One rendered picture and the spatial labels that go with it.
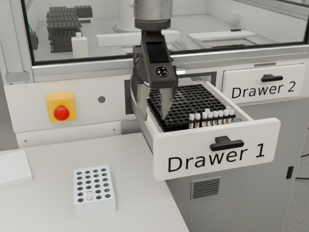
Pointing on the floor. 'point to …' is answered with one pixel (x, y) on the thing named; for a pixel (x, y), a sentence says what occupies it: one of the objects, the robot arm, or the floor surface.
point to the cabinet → (211, 199)
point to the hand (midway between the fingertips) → (154, 115)
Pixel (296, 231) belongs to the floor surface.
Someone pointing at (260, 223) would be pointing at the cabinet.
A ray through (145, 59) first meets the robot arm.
